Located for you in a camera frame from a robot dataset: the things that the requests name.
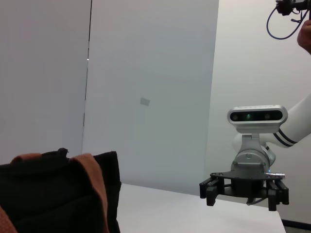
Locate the small grey wall sticker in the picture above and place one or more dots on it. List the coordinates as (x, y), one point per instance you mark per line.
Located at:
(145, 101)

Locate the person's bare hand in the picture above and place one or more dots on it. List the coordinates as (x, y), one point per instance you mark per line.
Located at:
(306, 38)

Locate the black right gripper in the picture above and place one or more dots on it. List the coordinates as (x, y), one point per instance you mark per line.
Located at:
(245, 187)

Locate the black fabric food bag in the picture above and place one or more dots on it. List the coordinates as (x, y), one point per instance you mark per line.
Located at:
(48, 194)

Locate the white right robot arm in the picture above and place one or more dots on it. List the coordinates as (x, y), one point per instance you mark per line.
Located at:
(298, 121)

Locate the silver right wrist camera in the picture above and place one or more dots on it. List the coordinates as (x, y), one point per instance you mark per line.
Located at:
(257, 116)

